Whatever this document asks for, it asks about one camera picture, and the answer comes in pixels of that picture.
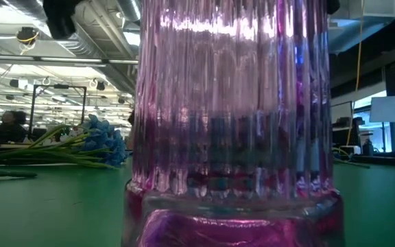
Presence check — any black metal rig frame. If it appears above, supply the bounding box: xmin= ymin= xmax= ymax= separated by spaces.
xmin=28 ymin=84 xmax=88 ymax=141

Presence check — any yellow hanging cable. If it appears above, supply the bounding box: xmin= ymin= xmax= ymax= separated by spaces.
xmin=346 ymin=0 xmax=366 ymax=147

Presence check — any white panel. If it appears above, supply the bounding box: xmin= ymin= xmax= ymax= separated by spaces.
xmin=369 ymin=95 xmax=395 ymax=124

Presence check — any green table mat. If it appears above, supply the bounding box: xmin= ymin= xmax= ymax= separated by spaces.
xmin=0 ymin=156 xmax=395 ymax=247

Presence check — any person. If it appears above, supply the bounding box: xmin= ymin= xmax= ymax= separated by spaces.
xmin=0 ymin=110 xmax=29 ymax=144

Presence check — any pink ribbed glass vase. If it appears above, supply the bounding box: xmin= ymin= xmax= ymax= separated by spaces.
xmin=121 ymin=0 xmax=345 ymax=247

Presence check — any blue flower bunch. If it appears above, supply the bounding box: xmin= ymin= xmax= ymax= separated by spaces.
xmin=0 ymin=114 xmax=129 ymax=169

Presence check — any black ceiling cable reel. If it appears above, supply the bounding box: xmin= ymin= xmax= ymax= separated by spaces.
xmin=15 ymin=26 xmax=40 ymax=46

